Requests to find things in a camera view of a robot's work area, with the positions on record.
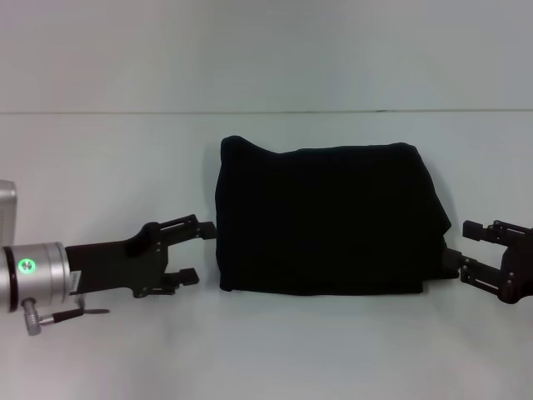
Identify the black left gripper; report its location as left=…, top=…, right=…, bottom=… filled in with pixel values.
left=65, top=213, right=217, bottom=299

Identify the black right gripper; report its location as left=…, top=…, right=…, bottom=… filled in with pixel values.
left=444, top=218, right=533, bottom=306

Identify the black t-shirt with FREE print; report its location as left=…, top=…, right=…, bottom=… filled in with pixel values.
left=213, top=134, right=454, bottom=297

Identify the left arm connector cable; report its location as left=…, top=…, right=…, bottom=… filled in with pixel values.
left=21, top=292, right=111, bottom=337

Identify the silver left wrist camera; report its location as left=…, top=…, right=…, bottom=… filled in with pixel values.
left=0, top=179, right=19, bottom=249

